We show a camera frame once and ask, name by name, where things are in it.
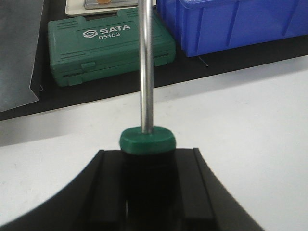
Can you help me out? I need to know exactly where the green black screwdriver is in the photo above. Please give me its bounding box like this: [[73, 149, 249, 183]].
[[119, 0, 176, 231]]

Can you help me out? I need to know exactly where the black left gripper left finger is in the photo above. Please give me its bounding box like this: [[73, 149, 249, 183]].
[[0, 150, 126, 231]]

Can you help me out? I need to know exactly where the green SATA tool case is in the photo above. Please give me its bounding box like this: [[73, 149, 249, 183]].
[[47, 9, 177, 87]]

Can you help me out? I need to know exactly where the grey metal inner tray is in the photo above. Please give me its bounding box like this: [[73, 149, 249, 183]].
[[84, 0, 138, 10]]

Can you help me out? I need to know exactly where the large blue plastic bin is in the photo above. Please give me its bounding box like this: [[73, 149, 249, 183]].
[[156, 0, 308, 57]]

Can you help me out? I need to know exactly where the beige plastic tray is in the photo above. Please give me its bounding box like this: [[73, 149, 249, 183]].
[[64, 0, 136, 17]]

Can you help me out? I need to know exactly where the black metal conveyor guide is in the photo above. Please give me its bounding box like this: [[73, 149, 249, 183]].
[[0, 0, 49, 112]]

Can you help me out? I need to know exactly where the orange juice bottle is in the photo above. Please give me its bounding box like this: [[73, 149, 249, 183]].
[[96, 0, 111, 4]]

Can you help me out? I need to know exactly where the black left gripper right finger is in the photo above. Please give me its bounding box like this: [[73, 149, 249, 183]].
[[175, 148, 262, 231]]

